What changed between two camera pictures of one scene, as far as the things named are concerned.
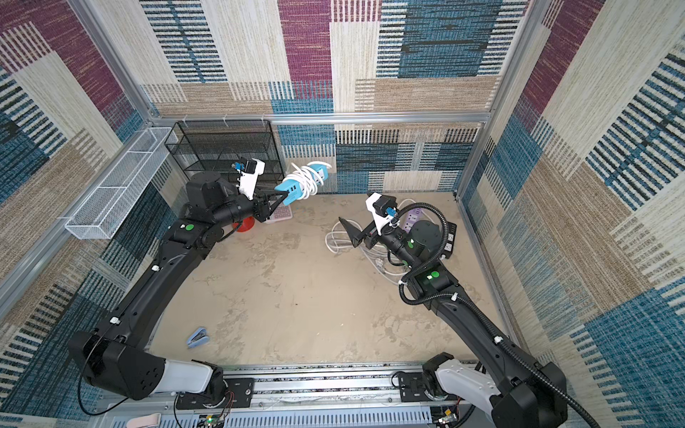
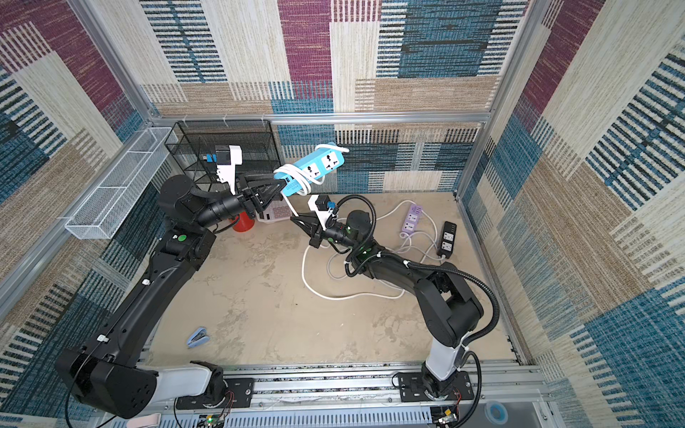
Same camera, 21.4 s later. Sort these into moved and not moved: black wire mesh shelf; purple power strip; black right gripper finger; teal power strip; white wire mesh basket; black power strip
Moved: black right gripper finger; teal power strip
Not moved: purple power strip; black wire mesh shelf; black power strip; white wire mesh basket
